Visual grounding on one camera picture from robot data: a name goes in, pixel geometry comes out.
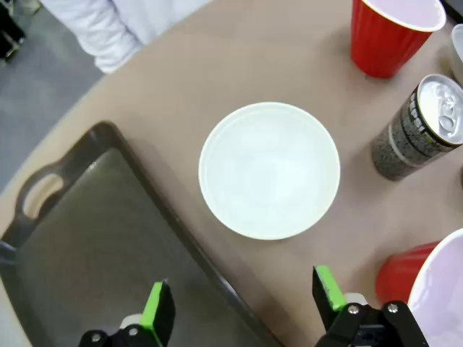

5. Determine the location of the red plastic cup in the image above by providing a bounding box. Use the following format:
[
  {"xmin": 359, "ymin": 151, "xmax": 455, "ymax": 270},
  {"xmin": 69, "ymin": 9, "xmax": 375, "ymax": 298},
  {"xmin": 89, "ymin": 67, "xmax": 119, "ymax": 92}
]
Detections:
[
  {"xmin": 375, "ymin": 228, "xmax": 463, "ymax": 347},
  {"xmin": 349, "ymin": 0, "xmax": 446, "ymax": 80}
]

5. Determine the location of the black speckled drink can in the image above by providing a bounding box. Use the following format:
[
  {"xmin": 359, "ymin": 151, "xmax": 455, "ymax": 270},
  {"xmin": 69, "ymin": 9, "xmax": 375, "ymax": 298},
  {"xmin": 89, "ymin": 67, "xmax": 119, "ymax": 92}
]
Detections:
[{"xmin": 370, "ymin": 74, "xmax": 463, "ymax": 181}]

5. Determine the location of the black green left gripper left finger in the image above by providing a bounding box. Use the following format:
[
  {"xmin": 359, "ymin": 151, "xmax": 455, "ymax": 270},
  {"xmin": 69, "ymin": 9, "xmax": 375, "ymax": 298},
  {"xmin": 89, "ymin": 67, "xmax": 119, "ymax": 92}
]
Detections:
[{"xmin": 79, "ymin": 278, "xmax": 177, "ymax": 347}]

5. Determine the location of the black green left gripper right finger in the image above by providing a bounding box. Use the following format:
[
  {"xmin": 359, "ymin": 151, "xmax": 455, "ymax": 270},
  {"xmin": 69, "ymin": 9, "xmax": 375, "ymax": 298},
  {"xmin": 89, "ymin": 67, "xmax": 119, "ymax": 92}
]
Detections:
[{"xmin": 313, "ymin": 265, "xmax": 430, "ymax": 347}]

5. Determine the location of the black furniture frame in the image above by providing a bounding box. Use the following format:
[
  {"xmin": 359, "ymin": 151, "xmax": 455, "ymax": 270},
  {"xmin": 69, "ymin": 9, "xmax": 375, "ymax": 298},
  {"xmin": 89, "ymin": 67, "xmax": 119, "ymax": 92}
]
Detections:
[{"xmin": 0, "ymin": 0, "xmax": 27, "ymax": 61}]

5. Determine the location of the white round bowl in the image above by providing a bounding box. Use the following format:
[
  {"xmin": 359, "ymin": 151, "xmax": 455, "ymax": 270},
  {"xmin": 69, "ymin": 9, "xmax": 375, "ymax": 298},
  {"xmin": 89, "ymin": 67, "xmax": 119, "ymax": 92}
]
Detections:
[{"xmin": 197, "ymin": 101, "xmax": 341, "ymax": 241}]

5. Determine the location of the dark brown plastic tray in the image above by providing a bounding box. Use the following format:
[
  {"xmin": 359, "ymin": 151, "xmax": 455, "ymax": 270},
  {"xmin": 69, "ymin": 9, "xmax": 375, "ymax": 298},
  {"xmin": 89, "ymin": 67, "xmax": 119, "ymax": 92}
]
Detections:
[{"xmin": 0, "ymin": 121, "xmax": 286, "ymax": 347}]

